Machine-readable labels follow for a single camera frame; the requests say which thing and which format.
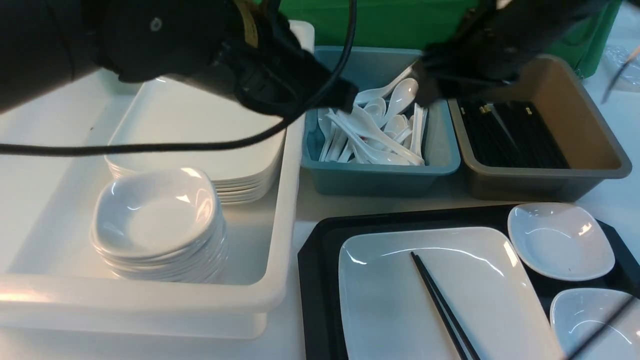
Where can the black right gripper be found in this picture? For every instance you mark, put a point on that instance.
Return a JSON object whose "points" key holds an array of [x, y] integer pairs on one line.
{"points": [[441, 76]]}

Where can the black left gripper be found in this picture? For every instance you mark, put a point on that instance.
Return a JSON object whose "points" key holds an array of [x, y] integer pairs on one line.
{"points": [[276, 78]]}

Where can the white small bowl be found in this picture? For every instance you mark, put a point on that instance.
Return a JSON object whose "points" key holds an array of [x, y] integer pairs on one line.
{"points": [[577, 313], [561, 241]]}

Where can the black chopstick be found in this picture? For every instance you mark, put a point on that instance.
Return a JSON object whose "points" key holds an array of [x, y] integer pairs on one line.
{"points": [[471, 353], [441, 312]]}

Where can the white rectangular rice plate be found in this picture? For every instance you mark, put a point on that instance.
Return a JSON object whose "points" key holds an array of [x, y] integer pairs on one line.
{"points": [[388, 314]]}

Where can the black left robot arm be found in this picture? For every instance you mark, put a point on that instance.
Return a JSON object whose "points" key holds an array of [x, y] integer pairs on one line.
{"points": [[47, 44]]}

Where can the green cloth backdrop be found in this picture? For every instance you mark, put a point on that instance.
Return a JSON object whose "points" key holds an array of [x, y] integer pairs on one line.
{"points": [[411, 24]]}

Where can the pile of black chopsticks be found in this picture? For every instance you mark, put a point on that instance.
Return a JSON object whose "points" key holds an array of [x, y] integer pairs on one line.
{"points": [[510, 134]]}

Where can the white soup spoon upright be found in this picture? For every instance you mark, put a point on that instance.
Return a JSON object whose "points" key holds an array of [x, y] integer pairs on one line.
{"points": [[401, 97]]}

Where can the brown plastic bin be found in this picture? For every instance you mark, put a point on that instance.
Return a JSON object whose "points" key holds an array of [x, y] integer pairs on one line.
{"points": [[591, 149]]}

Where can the teal plastic bin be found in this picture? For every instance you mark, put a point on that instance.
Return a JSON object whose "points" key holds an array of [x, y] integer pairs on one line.
{"points": [[369, 68]]}

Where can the pile of white spoons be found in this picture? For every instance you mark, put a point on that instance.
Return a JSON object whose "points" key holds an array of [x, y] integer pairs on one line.
{"points": [[339, 147]]}

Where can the white soup spoon top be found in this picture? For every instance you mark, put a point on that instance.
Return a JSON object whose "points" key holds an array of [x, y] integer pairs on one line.
{"points": [[368, 95]]}

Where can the white soup spoon long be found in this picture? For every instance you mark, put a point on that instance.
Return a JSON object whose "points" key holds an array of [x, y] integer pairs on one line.
{"points": [[359, 124]]}

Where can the stack of white small bowls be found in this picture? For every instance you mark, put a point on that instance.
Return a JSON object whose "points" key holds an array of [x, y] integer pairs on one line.
{"points": [[162, 225]]}

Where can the black serving tray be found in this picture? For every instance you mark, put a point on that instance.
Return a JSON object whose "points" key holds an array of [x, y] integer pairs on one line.
{"points": [[318, 266]]}

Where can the large white plastic tub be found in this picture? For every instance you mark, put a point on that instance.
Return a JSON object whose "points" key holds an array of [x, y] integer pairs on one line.
{"points": [[51, 276]]}

